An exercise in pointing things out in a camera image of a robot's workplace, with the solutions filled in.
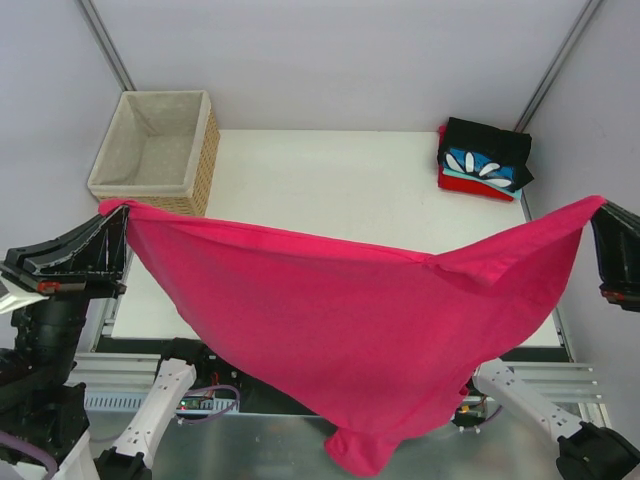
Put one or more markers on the magenta pink t-shirt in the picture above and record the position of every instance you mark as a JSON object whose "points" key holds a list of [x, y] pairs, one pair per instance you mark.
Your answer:
{"points": [[379, 341]]}

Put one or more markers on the aluminium frame rail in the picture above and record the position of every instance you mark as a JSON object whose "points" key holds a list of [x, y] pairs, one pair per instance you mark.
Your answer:
{"points": [[134, 373]]}

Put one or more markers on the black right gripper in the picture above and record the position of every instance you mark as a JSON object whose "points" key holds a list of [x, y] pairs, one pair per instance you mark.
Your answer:
{"points": [[621, 289]]}

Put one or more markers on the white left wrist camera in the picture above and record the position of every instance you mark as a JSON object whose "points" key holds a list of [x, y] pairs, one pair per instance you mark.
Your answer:
{"points": [[14, 297]]}

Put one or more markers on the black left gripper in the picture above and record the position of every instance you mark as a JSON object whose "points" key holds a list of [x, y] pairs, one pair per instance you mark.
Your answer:
{"points": [[62, 279]]}

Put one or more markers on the aluminium corner post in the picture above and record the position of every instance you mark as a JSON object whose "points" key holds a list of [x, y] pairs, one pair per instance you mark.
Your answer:
{"points": [[105, 43], [576, 33]]}

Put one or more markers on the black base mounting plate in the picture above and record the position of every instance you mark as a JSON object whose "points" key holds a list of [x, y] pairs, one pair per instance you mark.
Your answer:
{"points": [[256, 396]]}

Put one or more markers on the black folded printed t-shirt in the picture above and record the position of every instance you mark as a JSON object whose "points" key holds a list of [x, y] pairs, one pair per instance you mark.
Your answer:
{"points": [[486, 152]]}

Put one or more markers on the right aluminium corner post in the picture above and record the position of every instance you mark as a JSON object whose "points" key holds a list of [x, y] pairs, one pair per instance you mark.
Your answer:
{"points": [[576, 33]]}

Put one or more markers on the left white cable duct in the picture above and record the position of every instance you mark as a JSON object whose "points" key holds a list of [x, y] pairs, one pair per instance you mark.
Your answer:
{"points": [[131, 402]]}

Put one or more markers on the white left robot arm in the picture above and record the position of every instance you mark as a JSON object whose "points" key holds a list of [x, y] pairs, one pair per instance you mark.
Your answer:
{"points": [[44, 424]]}

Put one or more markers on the left aluminium corner post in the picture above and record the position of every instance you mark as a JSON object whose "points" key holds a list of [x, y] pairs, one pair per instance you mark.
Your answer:
{"points": [[105, 43]]}

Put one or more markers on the red folded t-shirt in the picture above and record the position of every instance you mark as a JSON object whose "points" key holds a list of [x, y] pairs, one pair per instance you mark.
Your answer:
{"points": [[471, 187]]}

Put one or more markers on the magenta folded t-shirt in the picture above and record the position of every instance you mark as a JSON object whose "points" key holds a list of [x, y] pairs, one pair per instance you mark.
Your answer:
{"points": [[442, 131]]}

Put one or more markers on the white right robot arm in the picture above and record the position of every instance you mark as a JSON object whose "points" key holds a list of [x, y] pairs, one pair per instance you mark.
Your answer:
{"points": [[585, 451]]}

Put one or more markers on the light teal folded t-shirt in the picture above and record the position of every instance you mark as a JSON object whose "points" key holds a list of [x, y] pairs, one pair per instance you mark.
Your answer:
{"points": [[498, 186]]}

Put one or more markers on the woven wicker basket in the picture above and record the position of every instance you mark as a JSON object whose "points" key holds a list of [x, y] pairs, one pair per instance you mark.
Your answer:
{"points": [[160, 149]]}

